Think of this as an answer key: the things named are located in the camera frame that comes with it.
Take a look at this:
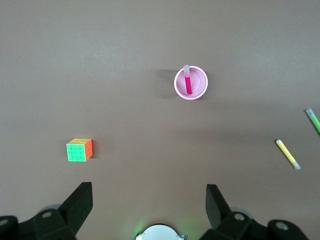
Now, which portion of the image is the pink marker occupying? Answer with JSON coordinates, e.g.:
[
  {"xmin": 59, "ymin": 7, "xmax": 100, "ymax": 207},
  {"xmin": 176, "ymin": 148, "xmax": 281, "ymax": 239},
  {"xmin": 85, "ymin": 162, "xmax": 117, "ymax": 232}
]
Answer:
[{"xmin": 182, "ymin": 64, "xmax": 194, "ymax": 96}]

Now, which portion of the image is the multicolour puzzle cube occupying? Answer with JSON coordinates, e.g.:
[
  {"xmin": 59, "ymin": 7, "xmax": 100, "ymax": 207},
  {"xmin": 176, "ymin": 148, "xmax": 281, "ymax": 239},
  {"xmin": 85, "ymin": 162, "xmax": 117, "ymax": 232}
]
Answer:
[{"xmin": 66, "ymin": 137, "xmax": 93, "ymax": 163}]

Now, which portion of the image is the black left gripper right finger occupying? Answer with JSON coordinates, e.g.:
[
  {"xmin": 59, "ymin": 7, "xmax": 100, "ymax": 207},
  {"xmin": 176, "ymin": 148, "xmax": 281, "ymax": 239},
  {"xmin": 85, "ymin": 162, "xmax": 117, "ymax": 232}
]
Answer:
[{"xmin": 201, "ymin": 184, "xmax": 310, "ymax": 240}]

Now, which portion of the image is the pink mesh cup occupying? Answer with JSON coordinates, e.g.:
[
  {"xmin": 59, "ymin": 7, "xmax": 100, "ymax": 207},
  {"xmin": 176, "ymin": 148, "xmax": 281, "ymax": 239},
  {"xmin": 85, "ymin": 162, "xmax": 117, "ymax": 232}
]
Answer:
[{"xmin": 173, "ymin": 65, "xmax": 209, "ymax": 102}]

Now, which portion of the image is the green marker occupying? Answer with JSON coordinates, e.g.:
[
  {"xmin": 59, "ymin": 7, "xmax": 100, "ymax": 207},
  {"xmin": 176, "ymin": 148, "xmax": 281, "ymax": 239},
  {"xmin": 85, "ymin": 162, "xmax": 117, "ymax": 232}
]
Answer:
[{"xmin": 304, "ymin": 107, "xmax": 320, "ymax": 136}]

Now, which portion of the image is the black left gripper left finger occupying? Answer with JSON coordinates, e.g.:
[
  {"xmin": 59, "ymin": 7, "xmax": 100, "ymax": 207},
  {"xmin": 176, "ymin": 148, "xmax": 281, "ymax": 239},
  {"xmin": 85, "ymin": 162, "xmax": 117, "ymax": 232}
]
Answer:
[{"xmin": 0, "ymin": 181, "xmax": 94, "ymax": 240}]

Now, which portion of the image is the yellow marker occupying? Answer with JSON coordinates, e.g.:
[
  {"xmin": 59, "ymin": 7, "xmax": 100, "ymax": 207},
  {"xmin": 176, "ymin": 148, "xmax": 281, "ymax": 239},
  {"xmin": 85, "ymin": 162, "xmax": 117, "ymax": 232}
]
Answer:
[{"xmin": 275, "ymin": 139, "xmax": 302, "ymax": 171}]

